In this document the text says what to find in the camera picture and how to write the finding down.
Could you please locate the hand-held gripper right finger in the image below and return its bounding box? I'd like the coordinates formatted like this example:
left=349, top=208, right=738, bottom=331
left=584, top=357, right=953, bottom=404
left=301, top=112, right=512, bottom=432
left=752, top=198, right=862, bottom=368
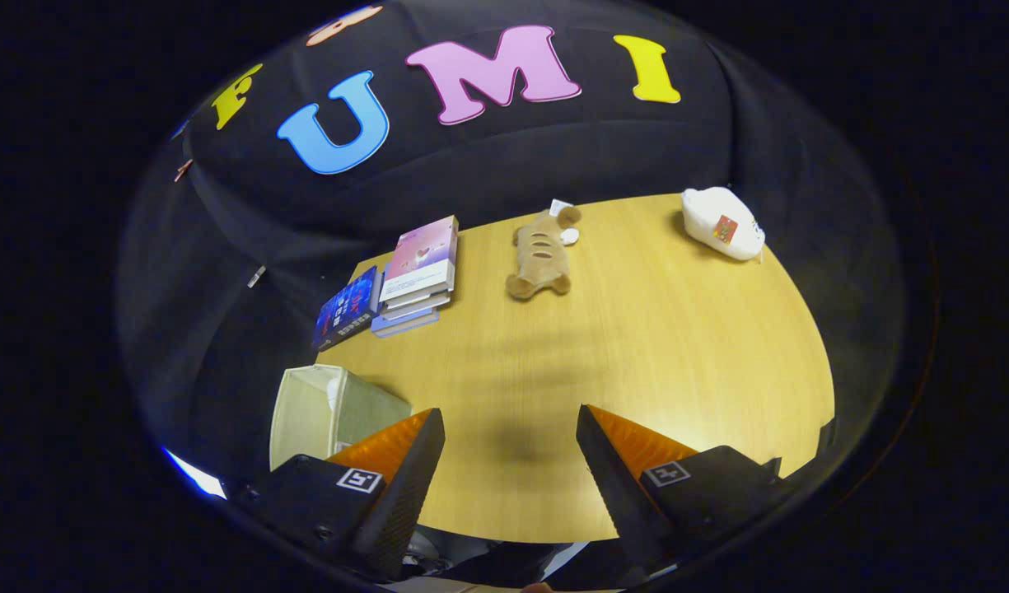
left=576, top=404, right=789, bottom=577

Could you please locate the brown plush toy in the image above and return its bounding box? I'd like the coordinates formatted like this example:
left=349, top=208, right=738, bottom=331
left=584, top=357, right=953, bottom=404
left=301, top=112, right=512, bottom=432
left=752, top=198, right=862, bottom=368
left=505, top=199, right=583, bottom=301

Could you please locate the pink cover book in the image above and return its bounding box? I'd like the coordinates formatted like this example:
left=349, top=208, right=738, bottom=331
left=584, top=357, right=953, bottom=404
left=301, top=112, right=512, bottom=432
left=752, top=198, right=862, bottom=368
left=381, top=216, right=460, bottom=304

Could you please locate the black backdrop cloth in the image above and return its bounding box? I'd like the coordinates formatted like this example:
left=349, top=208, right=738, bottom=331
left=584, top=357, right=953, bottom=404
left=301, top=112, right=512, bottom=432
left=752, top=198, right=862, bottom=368
left=117, top=0, right=909, bottom=479

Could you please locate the grey paperback book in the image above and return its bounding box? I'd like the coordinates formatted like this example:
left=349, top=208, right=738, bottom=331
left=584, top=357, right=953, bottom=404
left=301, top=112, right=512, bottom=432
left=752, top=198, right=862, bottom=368
left=381, top=284, right=454, bottom=322

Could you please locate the white plush toy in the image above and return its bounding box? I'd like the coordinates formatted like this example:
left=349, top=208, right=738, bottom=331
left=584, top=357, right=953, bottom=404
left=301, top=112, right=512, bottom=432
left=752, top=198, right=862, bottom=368
left=681, top=187, right=766, bottom=262

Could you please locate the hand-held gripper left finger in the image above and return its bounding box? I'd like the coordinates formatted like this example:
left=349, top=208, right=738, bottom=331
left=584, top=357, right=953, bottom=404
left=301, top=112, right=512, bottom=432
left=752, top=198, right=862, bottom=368
left=228, top=408, right=446, bottom=581

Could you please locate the pale blue book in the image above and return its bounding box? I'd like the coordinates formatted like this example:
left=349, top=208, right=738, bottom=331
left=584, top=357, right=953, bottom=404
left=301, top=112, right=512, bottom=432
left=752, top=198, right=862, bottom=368
left=371, top=272, right=441, bottom=339

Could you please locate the dark blue book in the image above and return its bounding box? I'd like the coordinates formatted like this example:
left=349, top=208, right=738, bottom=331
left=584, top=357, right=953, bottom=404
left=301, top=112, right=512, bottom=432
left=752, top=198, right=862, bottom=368
left=311, top=265, right=381, bottom=353

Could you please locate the beige fabric storage box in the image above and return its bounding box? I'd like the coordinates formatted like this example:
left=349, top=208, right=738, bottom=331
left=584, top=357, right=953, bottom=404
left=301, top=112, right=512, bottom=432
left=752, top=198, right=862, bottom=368
left=269, top=364, right=413, bottom=472

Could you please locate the laptop screen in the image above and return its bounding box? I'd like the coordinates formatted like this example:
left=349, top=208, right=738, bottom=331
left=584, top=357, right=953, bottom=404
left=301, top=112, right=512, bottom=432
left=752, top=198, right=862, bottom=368
left=162, top=447, right=227, bottom=501

